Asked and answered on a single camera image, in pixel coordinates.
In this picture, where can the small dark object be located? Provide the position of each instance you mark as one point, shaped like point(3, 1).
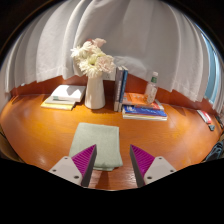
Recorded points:
point(211, 127)

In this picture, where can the white lying book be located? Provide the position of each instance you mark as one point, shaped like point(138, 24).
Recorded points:
point(68, 92)

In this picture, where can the pale green towel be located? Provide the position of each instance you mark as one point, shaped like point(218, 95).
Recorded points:
point(98, 140)

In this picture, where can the white-edged lying book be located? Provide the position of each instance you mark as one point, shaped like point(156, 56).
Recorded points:
point(146, 118)

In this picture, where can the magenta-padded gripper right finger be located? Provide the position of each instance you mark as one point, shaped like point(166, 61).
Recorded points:
point(155, 168)

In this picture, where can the clear bottle with green cap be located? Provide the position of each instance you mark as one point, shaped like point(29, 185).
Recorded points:
point(151, 90)

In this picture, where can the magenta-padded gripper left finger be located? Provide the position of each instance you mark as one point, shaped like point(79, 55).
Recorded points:
point(68, 168)

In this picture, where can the white flower bouquet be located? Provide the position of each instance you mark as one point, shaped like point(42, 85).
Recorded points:
point(93, 60)

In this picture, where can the orange lying book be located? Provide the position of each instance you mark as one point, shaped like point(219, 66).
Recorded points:
point(136, 98)

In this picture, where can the white ceramic vase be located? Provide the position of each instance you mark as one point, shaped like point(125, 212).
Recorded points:
point(95, 95)

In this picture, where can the white curtain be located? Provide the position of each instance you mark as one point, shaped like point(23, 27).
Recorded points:
point(133, 36)

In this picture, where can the blue standing book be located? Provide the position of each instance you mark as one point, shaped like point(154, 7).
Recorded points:
point(123, 86)

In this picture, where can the window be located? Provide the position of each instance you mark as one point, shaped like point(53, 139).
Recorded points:
point(211, 73)

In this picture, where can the pale grey lying book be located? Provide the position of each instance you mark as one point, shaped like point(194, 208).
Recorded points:
point(56, 101)

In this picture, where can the yellow lying book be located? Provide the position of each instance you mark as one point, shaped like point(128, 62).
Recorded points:
point(55, 106)

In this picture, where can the dark jacket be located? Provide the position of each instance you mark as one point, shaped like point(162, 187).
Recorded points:
point(216, 151)

